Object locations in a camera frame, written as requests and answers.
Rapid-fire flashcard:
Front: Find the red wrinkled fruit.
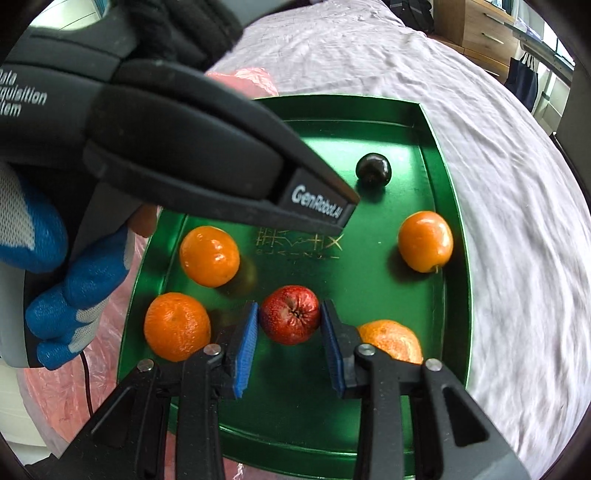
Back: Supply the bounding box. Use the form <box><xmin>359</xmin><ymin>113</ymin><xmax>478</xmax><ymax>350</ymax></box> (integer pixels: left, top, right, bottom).
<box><xmin>259</xmin><ymin>285</ymin><xmax>321</xmax><ymax>346</ymax></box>

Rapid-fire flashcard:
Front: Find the smooth orange fruit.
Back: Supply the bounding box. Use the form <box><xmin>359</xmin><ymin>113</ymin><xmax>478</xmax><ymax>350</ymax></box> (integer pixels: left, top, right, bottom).
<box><xmin>398</xmin><ymin>211</ymin><xmax>454</xmax><ymax>273</ymax></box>
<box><xmin>178</xmin><ymin>226</ymin><xmax>240</xmax><ymax>288</ymax></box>

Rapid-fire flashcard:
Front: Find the blue white gloved hand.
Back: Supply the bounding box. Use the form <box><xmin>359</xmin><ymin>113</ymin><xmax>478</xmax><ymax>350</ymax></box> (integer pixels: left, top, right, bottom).
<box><xmin>0</xmin><ymin>161</ymin><xmax>160</xmax><ymax>371</ymax></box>

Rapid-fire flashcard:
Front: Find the pink plastic sheet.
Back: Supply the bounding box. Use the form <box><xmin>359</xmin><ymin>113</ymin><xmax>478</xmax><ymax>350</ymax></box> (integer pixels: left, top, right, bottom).
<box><xmin>18</xmin><ymin>66</ymin><xmax>281</xmax><ymax>480</ymax></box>

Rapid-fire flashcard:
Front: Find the green rectangular tray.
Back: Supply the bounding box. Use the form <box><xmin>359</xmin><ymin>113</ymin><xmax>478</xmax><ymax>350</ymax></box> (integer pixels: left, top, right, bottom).
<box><xmin>118</xmin><ymin>95</ymin><xmax>473</xmax><ymax>479</ymax></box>

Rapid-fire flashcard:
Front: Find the lilac bed sheet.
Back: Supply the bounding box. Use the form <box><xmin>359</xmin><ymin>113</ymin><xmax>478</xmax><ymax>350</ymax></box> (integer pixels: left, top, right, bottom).
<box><xmin>215</xmin><ymin>1</ymin><xmax>590</xmax><ymax>479</ymax></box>

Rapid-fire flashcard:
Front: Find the dark purple plum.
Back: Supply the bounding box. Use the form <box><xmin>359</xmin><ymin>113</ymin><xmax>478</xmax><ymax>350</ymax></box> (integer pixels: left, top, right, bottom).
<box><xmin>356</xmin><ymin>152</ymin><xmax>392</xmax><ymax>188</ymax></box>

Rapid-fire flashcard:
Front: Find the black backpack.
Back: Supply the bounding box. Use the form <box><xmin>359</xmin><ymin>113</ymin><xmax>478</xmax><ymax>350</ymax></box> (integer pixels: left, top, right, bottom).
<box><xmin>385</xmin><ymin>0</ymin><xmax>435</xmax><ymax>34</ymax></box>

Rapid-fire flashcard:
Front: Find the grey chair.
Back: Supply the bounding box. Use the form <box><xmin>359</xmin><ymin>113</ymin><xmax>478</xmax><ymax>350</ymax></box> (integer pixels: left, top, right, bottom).
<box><xmin>554</xmin><ymin>65</ymin><xmax>591</xmax><ymax>191</ymax></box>

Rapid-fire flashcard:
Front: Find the navy tote bag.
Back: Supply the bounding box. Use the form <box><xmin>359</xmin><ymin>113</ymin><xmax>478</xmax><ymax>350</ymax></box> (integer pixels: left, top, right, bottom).
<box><xmin>504</xmin><ymin>53</ymin><xmax>539</xmax><ymax>112</ymax></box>

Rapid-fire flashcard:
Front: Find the wooden drawer cabinet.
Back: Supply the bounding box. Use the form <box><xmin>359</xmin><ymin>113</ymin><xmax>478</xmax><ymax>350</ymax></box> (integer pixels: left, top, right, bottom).
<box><xmin>433</xmin><ymin>0</ymin><xmax>519</xmax><ymax>83</ymax></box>

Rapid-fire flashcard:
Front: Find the glass desk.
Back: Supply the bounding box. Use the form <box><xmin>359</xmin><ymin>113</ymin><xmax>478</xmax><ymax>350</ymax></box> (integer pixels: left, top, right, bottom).
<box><xmin>504</xmin><ymin>21</ymin><xmax>575</xmax><ymax>87</ymax></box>

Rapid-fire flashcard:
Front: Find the black cable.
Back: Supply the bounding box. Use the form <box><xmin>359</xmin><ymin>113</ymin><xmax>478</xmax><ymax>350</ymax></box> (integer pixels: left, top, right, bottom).
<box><xmin>79</xmin><ymin>350</ymin><xmax>94</xmax><ymax>416</ymax></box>

